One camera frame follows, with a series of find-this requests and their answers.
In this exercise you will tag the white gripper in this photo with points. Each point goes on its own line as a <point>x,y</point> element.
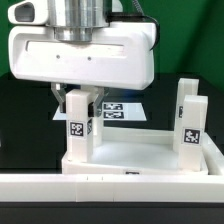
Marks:
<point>119,56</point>

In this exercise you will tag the white desk top tray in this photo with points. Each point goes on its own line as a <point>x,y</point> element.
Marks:
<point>132,151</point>

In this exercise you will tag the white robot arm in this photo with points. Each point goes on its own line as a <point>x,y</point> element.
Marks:
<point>82,42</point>

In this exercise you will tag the white fiducial marker plate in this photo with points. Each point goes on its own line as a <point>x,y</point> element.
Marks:
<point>119,111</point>

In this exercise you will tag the white L-shaped obstacle fence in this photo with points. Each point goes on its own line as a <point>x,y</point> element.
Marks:
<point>120,188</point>

